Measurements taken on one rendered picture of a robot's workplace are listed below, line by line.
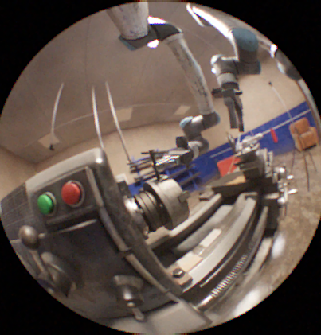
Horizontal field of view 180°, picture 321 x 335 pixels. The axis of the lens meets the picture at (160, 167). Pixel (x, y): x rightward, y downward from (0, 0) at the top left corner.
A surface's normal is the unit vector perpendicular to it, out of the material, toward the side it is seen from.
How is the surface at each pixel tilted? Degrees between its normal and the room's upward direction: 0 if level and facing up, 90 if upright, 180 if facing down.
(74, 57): 180
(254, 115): 90
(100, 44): 180
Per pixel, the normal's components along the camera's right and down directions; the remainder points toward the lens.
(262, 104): -0.84, 0.33
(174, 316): -0.14, -0.90
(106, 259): 0.38, -0.23
